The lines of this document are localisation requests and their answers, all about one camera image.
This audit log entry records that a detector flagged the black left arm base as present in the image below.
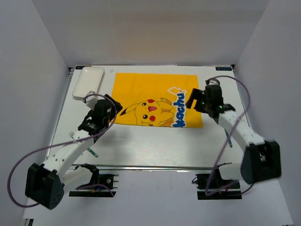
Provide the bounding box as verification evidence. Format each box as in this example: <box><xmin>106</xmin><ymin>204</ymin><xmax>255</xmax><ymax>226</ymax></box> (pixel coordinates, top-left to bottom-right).
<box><xmin>69</xmin><ymin>163</ymin><xmax>119</xmax><ymax>198</ymax></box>

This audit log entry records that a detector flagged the white rectangular plate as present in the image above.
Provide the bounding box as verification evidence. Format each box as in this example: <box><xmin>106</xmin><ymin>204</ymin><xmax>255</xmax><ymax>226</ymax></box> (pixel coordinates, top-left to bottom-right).
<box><xmin>72</xmin><ymin>66</ymin><xmax>104</xmax><ymax>97</ymax></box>

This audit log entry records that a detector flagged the aluminium table frame rail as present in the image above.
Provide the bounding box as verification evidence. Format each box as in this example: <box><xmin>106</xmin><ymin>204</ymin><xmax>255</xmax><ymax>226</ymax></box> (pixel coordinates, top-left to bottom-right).
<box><xmin>44</xmin><ymin>67</ymin><xmax>268</xmax><ymax>171</ymax></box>

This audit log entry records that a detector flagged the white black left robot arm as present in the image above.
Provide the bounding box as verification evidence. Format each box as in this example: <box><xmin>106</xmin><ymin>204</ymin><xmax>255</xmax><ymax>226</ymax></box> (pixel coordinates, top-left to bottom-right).
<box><xmin>25</xmin><ymin>92</ymin><xmax>123</xmax><ymax>210</ymax></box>

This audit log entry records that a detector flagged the knife with teal handle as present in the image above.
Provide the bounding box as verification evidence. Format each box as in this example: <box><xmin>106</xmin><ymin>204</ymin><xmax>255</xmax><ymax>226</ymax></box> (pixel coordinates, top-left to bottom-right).
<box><xmin>224</xmin><ymin>130</ymin><xmax>233</xmax><ymax>148</ymax></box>

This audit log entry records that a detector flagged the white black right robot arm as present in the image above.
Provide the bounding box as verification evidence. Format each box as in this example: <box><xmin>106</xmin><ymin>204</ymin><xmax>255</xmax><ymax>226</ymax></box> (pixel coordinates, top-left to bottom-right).
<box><xmin>186</xmin><ymin>85</ymin><xmax>282</xmax><ymax>184</ymax></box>

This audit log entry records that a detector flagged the teal handled cutlery piece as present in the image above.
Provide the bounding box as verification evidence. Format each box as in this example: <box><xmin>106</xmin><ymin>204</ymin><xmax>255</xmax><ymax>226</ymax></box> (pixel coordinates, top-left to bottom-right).
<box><xmin>87</xmin><ymin>148</ymin><xmax>98</xmax><ymax>158</ymax></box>

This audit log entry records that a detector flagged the yellow Pikachu cloth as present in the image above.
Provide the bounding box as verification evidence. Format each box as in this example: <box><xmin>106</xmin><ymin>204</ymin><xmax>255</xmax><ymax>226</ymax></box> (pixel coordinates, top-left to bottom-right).
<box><xmin>112</xmin><ymin>73</ymin><xmax>203</xmax><ymax>128</ymax></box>

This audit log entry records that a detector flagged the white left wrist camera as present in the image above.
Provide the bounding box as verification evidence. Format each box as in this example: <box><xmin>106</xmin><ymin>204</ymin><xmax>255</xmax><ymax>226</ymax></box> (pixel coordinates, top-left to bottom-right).
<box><xmin>83</xmin><ymin>91</ymin><xmax>99</xmax><ymax>110</ymax></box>

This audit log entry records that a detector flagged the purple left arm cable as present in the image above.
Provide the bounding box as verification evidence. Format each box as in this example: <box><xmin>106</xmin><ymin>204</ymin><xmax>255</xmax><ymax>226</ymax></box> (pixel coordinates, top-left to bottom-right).
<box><xmin>7</xmin><ymin>94</ymin><xmax>118</xmax><ymax>208</ymax></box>

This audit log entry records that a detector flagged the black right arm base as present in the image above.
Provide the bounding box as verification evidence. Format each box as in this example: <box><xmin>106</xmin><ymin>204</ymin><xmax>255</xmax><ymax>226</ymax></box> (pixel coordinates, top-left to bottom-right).
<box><xmin>191</xmin><ymin>173</ymin><xmax>243</xmax><ymax>201</ymax></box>

